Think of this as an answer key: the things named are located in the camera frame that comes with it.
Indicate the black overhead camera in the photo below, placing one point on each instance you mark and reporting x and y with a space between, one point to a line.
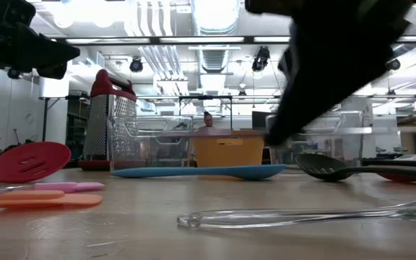
261 59

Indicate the black background equipment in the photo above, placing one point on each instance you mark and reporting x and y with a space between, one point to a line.
7 148

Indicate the black aluminium table frame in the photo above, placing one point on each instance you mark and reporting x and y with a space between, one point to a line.
392 163

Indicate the silver ceiling air duct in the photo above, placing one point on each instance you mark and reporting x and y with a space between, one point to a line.
213 18

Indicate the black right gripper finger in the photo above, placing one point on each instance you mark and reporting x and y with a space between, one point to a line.
302 79
349 72

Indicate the person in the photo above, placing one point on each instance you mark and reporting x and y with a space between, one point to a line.
208 121

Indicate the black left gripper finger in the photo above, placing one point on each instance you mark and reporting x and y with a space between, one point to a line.
52 71
45 52

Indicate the blue silicone spoon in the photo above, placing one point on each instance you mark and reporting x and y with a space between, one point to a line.
251 171

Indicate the black background monitor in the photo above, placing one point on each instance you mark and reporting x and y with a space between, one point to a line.
260 121

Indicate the orange plastic bin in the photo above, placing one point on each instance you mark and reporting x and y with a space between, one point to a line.
229 151

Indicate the clear plastic bin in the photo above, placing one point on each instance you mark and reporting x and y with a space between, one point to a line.
179 159
349 144

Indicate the red steel box grater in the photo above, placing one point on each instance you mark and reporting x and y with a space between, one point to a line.
99 126

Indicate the black overhead frame beam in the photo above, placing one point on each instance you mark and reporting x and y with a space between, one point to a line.
248 39

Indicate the black slotted spoon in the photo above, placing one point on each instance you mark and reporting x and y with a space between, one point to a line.
320 166

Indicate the black ceiling spotlight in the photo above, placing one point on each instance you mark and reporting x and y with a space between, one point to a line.
13 74
136 65
393 65

